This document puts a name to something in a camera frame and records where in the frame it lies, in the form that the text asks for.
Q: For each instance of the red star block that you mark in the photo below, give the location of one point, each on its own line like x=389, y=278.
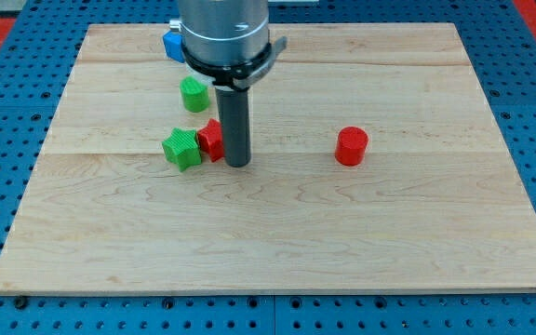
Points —
x=210, y=140

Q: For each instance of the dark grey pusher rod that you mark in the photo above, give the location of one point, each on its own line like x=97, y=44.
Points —
x=233, y=108

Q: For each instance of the green star block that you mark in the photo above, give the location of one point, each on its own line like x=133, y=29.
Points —
x=182, y=149

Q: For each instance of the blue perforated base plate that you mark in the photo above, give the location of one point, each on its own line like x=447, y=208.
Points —
x=35, y=62

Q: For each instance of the green cylinder block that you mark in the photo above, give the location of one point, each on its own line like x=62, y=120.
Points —
x=194, y=95

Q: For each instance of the red cylinder block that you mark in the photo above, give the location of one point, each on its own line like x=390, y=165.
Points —
x=352, y=143

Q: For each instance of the blue cube block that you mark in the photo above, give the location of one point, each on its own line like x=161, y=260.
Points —
x=172, y=44

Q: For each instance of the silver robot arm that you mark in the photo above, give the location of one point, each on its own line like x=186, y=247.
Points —
x=228, y=42

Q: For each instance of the light wooden board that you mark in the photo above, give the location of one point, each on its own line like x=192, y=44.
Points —
x=436, y=206

